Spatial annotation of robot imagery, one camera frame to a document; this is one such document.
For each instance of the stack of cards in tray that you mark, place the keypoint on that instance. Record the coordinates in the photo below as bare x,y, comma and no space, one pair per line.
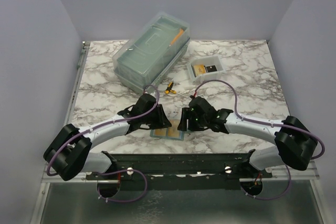
199,70

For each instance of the clear plastic storage box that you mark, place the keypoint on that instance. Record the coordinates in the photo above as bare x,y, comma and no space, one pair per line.
147,58

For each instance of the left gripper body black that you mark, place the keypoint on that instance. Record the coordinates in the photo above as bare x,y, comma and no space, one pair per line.
150,119

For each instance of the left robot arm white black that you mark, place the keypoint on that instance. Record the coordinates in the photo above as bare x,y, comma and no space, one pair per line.
70,152

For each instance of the yellow black small screwdriver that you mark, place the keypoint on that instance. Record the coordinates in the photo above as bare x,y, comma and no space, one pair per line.
169,89

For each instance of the orange tool inside box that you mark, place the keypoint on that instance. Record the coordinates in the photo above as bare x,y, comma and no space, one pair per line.
180,33

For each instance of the green leather card holder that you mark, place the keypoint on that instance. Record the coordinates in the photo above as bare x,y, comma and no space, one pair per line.
151,135

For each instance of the black VIP card in tray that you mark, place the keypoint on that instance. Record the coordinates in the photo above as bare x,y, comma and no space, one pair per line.
211,68

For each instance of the gold card in holder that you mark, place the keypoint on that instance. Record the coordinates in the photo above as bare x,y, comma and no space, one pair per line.
160,133

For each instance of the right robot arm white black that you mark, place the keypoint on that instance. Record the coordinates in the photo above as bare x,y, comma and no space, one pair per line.
292,144

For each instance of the white card tray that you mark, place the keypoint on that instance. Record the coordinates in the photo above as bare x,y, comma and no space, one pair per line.
206,61

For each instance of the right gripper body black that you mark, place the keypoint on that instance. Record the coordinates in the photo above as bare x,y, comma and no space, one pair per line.
196,123

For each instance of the black front mounting rail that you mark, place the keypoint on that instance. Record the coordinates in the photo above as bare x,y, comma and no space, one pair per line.
185,171

